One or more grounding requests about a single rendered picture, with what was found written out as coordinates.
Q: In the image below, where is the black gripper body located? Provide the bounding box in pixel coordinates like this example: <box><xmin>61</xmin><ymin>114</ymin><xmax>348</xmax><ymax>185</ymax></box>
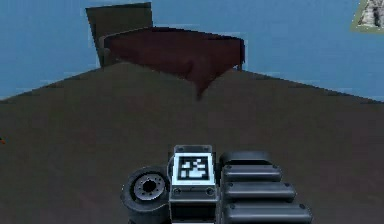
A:
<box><xmin>120</xmin><ymin>165</ymin><xmax>172</xmax><ymax>224</ymax></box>

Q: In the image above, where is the framed grey picture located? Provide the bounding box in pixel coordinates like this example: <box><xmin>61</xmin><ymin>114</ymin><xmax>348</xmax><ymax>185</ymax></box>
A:
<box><xmin>350</xmin><ymin>0</ymin><xmax>384</xmax><ymax>34</ymax></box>

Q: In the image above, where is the dark red bed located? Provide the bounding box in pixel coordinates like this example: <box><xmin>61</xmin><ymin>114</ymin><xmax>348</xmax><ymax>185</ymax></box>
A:
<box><xmin>85</xmin><ymin>2</ymin><xmax>246</xmax><ymax>100</ymax></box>

